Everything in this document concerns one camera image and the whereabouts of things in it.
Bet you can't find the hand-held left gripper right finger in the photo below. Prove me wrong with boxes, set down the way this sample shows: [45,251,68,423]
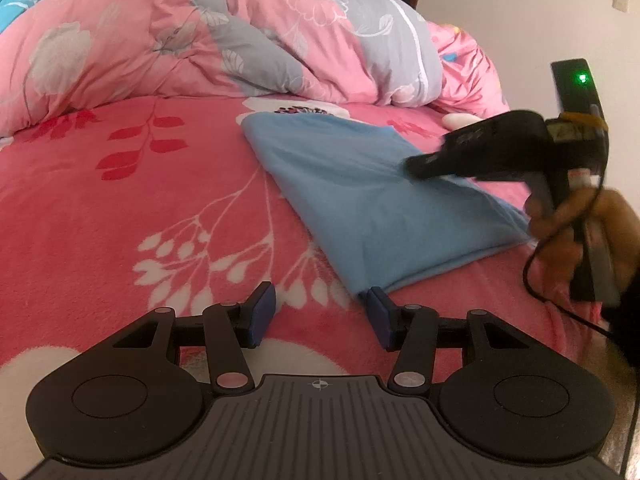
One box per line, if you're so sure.
[365,286,532,396]

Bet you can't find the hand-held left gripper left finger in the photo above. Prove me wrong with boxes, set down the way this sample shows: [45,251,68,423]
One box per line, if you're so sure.
[112,281,277,395]

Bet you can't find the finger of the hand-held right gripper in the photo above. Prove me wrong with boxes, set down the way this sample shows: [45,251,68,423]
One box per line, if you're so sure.
[405,149,453,181]

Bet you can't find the blue printed t-shirt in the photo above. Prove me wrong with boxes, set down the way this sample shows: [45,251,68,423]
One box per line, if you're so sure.
[241,111,532,296]

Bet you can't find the person's right hand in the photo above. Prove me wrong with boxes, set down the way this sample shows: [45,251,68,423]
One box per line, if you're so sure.
[524,187,640,306]

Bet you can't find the cream folded towel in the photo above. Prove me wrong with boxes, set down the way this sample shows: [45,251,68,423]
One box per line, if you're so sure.
[442,112,483,130]

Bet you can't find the red floral blanket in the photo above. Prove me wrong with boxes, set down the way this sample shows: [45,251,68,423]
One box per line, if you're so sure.
[0,94,616,391]

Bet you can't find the pink floral quilt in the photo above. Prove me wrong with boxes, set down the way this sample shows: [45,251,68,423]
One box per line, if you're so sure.
[0,0,511,138]

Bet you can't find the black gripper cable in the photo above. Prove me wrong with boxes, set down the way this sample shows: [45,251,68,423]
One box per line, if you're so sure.
[522,105,631,356]

